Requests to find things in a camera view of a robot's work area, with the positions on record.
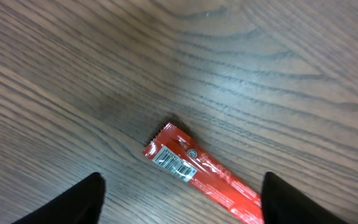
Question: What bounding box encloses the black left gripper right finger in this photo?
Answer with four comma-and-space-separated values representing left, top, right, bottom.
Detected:
261, 172, 346, 224

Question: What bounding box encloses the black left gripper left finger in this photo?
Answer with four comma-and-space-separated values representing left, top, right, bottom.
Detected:
14, 172, 106, 224

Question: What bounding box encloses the red snack packet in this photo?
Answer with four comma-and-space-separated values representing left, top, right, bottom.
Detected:
143, 123, 264, 224

